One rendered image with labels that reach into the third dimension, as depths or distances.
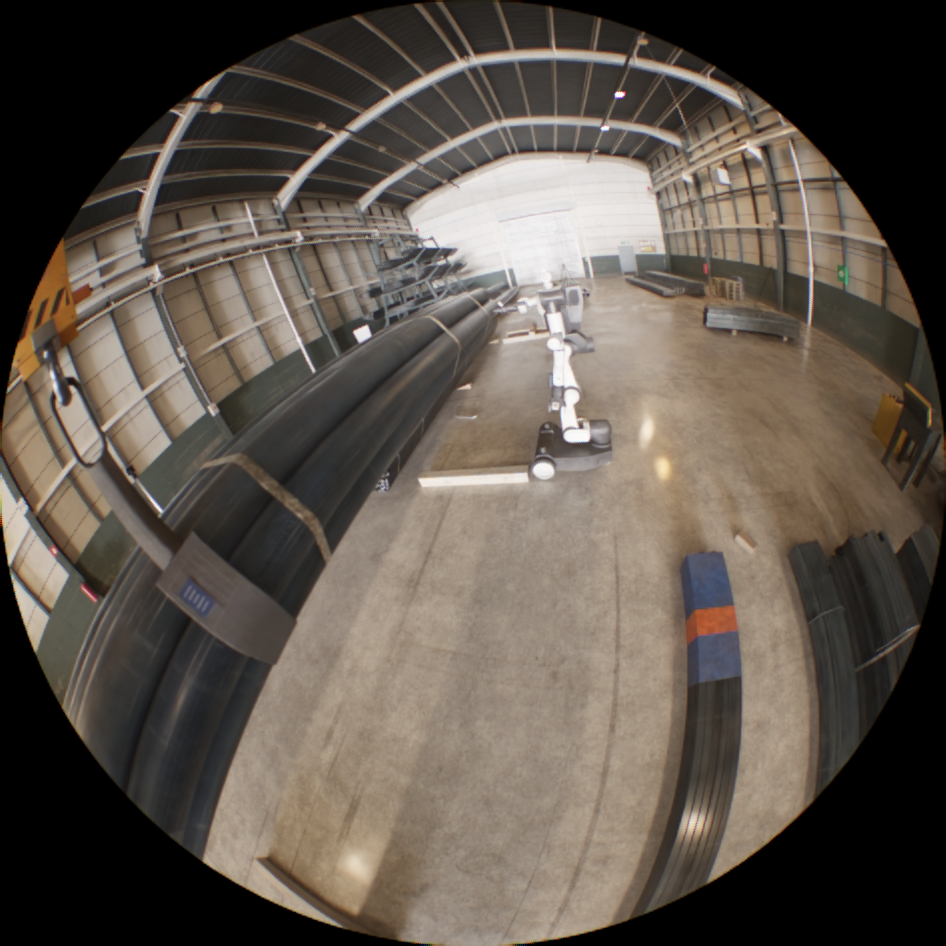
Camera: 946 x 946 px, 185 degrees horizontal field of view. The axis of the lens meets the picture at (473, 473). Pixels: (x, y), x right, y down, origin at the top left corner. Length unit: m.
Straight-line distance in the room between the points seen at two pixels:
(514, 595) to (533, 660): 0.43
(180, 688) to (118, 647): 0.16
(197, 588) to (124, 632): 0.22
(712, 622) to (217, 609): 1.83
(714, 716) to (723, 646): 0.35
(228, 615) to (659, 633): 1.75
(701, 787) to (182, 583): 1.83
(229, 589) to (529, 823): 1.53
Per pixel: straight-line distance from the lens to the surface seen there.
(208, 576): 0.70
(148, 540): 0.75
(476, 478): 2.48
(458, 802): 1.73
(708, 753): 1.59
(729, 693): 1.63
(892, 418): 4.96
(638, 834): 1.77
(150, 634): 0.74
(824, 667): 2.10
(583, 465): 2.36
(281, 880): 2.60
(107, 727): 0.86
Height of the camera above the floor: 1.60
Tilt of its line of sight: 37 degrees down
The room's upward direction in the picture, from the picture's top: 20 degrees counter-clockwise
